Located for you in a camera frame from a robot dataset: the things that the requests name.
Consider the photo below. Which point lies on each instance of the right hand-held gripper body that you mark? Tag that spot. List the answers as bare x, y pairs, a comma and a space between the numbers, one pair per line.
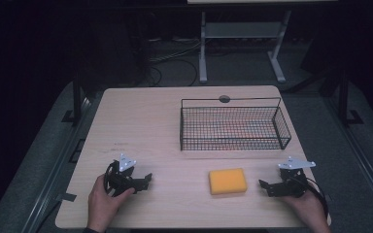
293, 181

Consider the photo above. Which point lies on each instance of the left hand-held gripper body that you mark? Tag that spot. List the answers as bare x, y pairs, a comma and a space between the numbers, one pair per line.
120, 181

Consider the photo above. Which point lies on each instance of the person's left hand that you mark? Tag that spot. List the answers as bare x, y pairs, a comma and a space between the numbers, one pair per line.
105, 205

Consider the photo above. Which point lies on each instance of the person's right hand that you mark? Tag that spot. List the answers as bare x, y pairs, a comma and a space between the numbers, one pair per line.
307, 210

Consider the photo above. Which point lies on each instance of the yellow sponge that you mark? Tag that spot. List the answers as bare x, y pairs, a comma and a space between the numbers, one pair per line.
228, 181

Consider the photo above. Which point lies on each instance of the grey tape strip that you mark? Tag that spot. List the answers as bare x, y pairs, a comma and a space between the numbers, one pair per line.
66, 196

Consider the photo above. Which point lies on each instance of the black table grommet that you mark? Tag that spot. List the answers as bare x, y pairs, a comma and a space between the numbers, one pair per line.
224, 99

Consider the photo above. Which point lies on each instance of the white metal stand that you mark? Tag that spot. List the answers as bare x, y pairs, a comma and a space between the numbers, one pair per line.
241, 30

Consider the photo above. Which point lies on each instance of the aluminium floor rail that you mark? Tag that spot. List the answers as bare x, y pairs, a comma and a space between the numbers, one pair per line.
362, 161
55, 168

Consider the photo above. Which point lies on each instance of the black metal post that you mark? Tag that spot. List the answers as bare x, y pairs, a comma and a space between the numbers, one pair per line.
76, 97
344, 97

